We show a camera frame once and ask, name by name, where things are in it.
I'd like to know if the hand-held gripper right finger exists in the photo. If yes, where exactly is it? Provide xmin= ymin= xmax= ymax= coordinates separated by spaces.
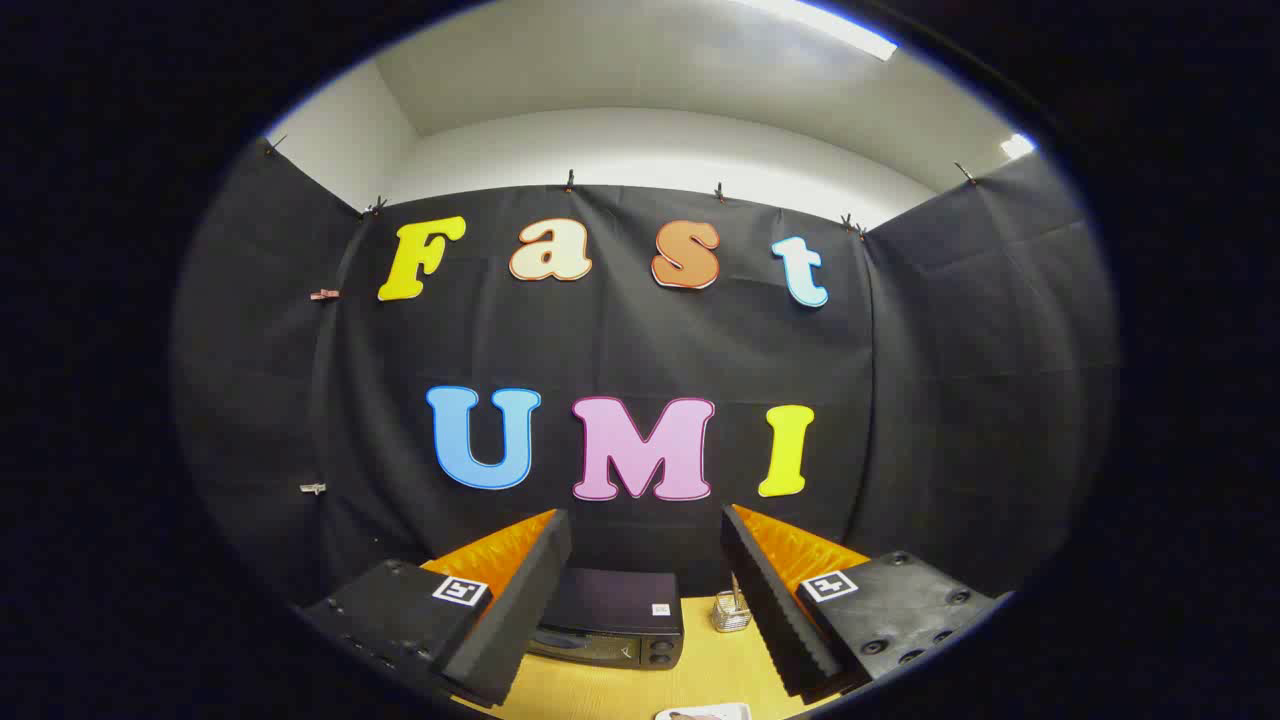
xmin=720 ymin=503 xmax=1001 ymax=701

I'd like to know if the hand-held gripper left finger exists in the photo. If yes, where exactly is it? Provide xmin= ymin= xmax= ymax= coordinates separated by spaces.
xmin=300 ymin=508 xmax=573 ymax=709

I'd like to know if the black toaster oven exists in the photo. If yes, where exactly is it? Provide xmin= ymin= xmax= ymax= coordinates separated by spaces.
xmin=528 ymin=567 xmax=685 ymax=671

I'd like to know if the long ceiling light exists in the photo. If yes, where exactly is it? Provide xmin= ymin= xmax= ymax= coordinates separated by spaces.
xmin=735 ymin=0 xmax=899 ymax=63

